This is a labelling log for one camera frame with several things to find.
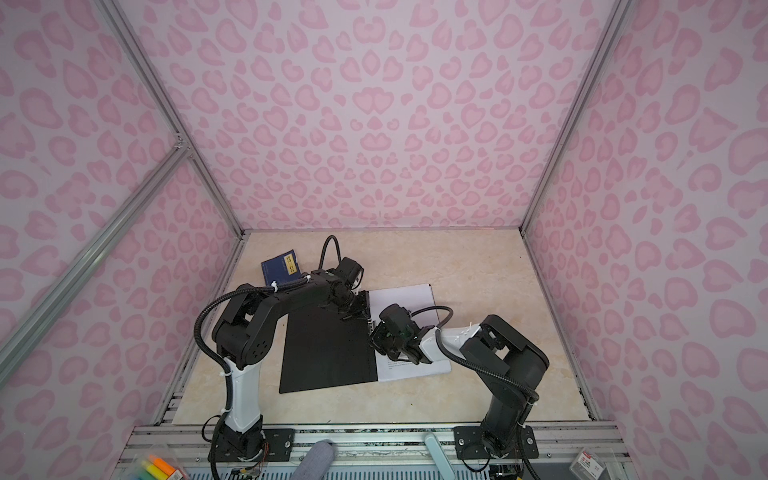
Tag paper sheet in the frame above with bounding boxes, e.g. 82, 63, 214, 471
368, 284, 451, 383

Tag red folder black inside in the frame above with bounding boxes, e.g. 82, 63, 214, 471
279, 305, 378, 394

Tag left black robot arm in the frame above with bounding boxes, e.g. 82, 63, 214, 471
193, 257, 376, 466

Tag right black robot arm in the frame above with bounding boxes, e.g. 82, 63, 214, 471
370, 304, 550, 459

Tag blue booklet yellow label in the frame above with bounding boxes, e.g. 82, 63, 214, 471
261, 250, 302, 286

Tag red white label box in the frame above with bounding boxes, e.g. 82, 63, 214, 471
569, 450, 607, 480

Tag highlighter pens box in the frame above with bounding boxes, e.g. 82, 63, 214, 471
127, 454, 188, 480

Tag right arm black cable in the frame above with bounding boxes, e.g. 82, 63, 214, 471
410, 305, 540, 403

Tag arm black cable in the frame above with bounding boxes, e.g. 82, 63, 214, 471
410, 305, 540, 403
317, 234, 343, 271

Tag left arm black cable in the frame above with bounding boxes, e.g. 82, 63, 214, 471
317, 234, 343, 271

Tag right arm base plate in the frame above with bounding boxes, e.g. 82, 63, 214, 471
452, 424, 540, 460

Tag light blue tool handle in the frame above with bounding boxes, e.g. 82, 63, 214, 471
424, 433, 456, 480

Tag grey foam roller handle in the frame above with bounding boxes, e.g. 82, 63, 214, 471
290, 440, 337, 480

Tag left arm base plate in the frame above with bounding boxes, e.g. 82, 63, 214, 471
208, 428, 295, 463

